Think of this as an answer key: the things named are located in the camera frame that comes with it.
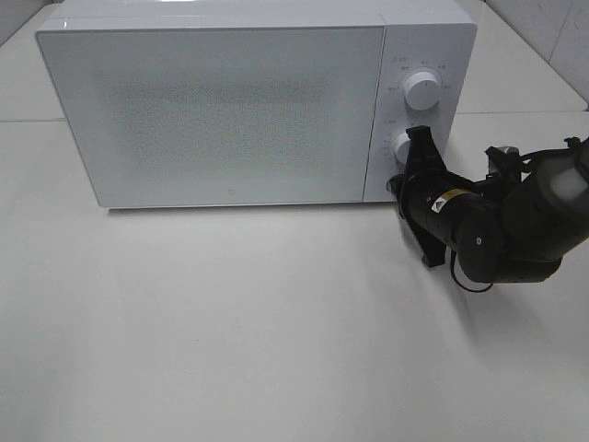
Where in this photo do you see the white microwave door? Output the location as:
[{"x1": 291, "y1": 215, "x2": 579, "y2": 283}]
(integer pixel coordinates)
[{"x1": 37, "y1": 27, "x2": 384, "y2": 209}]

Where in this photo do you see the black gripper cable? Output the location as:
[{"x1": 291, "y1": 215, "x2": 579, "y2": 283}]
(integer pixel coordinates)
[{"x1": 448, "y1": 250, "x2": 496, "y2": 294}]

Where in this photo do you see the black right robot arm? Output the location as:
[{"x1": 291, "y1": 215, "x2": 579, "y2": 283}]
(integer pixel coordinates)
[{"x1": 387, "y1": 126, "x2": 588, "y2": 290}]

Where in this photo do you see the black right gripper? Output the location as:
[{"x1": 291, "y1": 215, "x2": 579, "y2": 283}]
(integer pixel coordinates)
[{"x1": 393, "y1": 125, "x2": 488, "y2": 268}]

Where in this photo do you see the white microwave oven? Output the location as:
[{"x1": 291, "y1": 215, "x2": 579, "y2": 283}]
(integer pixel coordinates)
[{"x1": 35, "y1": 1, "x2": 477, "y2": 204}]

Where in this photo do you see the white microwave knob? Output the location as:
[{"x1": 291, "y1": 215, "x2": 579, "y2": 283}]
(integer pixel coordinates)
[
  {"x1": 392, "y1": 133, "x2": 410, "y2": 165},
  {"x1": 400, "y1": 68, "x2": 443, "y2": 111}
]

